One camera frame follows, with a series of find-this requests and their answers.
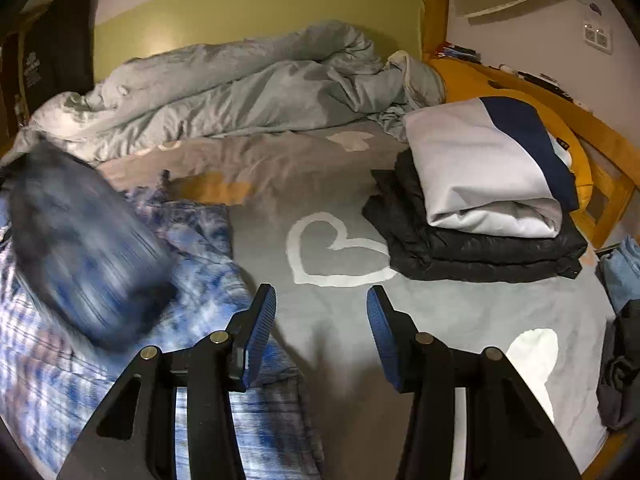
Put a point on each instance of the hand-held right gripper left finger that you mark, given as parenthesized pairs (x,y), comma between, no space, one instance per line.
(260,330)

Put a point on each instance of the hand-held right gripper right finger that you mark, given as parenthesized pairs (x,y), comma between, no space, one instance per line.
(382,340)

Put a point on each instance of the blue plaid shirt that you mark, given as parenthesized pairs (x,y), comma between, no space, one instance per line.
(205,250)

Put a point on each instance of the grey heart print bed sheet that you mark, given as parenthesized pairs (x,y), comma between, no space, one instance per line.
(450,310)

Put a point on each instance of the folded black jacket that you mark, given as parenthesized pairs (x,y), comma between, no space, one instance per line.
(450,255)

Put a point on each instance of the folded white and navy garment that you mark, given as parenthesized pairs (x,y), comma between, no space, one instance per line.
(465,160)

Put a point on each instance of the dark grey garment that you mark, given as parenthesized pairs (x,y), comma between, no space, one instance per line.
(620,375)

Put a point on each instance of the grey duvet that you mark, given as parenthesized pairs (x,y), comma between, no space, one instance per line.
(225,90)

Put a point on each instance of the light blue jeans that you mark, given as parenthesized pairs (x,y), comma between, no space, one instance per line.
(625,275)

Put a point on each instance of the yellow pillow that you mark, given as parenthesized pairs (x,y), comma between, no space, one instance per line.
(465,80)

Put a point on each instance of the row of small ledge items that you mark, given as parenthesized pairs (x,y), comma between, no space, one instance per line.
(460,51)

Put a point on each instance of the white wall socket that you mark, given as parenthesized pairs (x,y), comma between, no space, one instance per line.
(597,36)

